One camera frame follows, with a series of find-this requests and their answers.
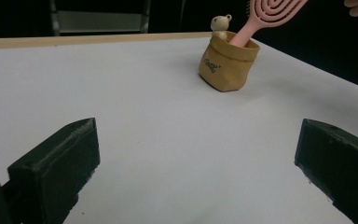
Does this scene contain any grey metal desk frame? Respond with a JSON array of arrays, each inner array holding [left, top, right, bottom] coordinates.
[[48, 0, 152, 36]]

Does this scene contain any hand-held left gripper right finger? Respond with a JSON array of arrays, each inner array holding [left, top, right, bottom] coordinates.
[[294, 118, 358, 224]]

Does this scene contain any tan pouch with bear charm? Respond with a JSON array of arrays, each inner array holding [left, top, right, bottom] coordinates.
[[198, 13, 261, 93]]

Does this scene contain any pink hairbrush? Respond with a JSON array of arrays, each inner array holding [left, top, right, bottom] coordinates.
[[228, 0, 310, 49]]

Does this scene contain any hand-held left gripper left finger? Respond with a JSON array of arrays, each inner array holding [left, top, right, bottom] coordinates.
[[7, 117, 102, 224]]

